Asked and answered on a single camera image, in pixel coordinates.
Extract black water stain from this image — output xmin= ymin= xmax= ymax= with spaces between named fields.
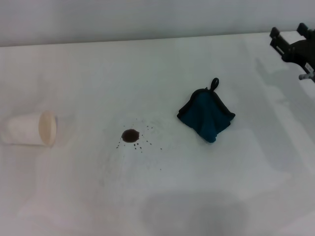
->
xmin=116 ymin=119 xmax=163 ymax=150

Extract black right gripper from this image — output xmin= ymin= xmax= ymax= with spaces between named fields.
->
xmin=269 ymin=22 xmax=315 ymax=73

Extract silver cable connector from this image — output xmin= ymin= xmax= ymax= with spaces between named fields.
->
xmin=298 ymin=72 xmax=315 ymax=81

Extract white paper cup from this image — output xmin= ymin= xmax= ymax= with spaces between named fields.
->
xmin=0 ymin=110 xmax=58 ymax=148

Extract blue rag with black trim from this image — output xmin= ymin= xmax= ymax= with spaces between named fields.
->
xmin=176 ymin=77 xmax=236 ymax=144

